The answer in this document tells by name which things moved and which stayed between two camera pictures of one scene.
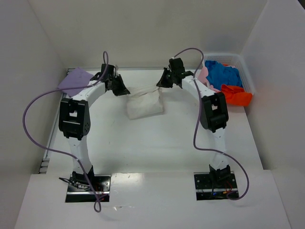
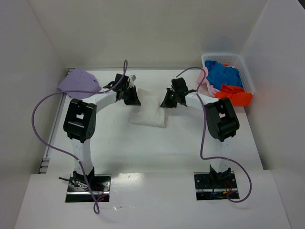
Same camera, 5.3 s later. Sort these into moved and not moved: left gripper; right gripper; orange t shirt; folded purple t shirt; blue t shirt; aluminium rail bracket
Moved: left gripper; right gripper
Not moved: orange t shirt; folded purple t shirt; aluminium rail bracket; blue t shirt
